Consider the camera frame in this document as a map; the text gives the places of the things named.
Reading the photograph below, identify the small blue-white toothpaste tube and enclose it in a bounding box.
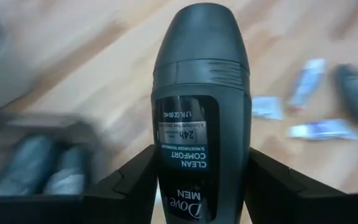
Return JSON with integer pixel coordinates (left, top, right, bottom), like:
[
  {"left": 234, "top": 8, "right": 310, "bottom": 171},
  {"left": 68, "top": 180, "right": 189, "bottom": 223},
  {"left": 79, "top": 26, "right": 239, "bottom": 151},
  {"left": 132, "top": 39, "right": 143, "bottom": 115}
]
[
  {"left": 286, "top": 119, "right": 358, "bottom": 141},
  {"left": 287, "top": 58, "right": 326, "bottom": 110},
  {"left": 252, "top": 95, "right": 284, "bottom": 121}
]

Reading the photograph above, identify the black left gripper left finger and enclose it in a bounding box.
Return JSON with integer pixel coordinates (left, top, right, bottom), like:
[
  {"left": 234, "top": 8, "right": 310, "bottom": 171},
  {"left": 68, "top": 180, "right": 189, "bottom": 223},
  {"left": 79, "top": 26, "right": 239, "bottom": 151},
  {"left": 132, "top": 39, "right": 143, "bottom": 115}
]
[{"left": 82, "top": 144, "right": 158, "bottom": 224}]

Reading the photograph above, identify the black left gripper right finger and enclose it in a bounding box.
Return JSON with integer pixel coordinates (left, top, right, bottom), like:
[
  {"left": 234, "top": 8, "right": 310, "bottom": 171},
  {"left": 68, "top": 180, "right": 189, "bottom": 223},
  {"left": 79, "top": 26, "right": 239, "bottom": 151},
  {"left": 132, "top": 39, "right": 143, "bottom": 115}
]
[{"left": 246, "top": 147, "right": 344, "bottom": 224}]

